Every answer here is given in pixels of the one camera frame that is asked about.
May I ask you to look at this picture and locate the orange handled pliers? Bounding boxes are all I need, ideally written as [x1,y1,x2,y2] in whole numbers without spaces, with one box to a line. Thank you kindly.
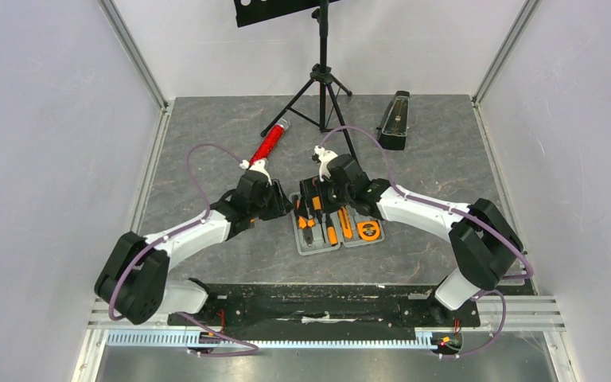
[295,201,314,247]

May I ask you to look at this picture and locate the orange handled screwdriver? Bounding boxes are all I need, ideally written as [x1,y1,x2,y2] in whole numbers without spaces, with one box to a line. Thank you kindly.
[312,196,325,228]
[325,213,339,247]

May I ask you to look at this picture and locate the grey plastic tool case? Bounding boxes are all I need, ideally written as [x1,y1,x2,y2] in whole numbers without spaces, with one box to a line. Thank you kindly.
[288,193,385,256]

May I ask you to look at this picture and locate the orange black utility knife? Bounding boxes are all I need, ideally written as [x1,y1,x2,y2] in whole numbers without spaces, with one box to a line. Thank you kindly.
[337,207,353,240]

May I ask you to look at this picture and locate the orange tape measure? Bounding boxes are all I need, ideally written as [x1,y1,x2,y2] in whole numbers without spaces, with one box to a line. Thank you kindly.
[356,220,381,242]

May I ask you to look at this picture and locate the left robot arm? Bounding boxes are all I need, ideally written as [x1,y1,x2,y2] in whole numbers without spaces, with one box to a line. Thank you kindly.
[94,170,293,325]

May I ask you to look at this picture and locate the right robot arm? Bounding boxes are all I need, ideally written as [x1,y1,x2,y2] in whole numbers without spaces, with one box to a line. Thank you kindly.
[313,146,523,325]

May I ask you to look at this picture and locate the red glitter tube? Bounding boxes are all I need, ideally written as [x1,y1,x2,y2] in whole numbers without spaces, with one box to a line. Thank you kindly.
[249,118,290,165]

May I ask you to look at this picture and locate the black metronome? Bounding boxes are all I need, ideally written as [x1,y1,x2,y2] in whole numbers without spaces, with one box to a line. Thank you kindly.
[376,91,411,151]

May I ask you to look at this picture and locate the black tripod stand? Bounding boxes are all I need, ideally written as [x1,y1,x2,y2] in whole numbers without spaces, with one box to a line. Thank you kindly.
[259,0,352,138]

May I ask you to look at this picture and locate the black perforated stand plate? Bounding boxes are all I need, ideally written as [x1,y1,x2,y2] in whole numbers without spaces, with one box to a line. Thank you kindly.
[233,0,337,28]

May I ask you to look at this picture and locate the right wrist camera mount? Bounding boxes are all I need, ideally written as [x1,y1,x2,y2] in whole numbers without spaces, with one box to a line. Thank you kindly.
[313,146,338,181]

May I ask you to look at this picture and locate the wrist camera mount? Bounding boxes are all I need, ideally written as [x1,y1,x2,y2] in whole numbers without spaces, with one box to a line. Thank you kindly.
[239,158,272,184]
[313,146,338,181]

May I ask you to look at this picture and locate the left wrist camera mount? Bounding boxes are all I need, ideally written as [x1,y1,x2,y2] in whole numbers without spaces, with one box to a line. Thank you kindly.
[239,158,272,184]

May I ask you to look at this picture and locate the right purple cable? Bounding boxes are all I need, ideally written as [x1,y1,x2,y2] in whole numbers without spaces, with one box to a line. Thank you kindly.
[318,125,535,360]

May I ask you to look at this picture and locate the purple cable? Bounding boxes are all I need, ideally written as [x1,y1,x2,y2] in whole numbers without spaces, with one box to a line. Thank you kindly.
[107,142,260,358]
[318,125,535,360]

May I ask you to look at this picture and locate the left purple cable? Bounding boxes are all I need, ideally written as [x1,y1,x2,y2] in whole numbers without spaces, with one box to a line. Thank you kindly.
[107,142,260,358]

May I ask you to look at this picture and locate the grey slotted cable duct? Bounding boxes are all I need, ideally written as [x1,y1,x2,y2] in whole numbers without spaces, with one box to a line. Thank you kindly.
[106,329,436,350]

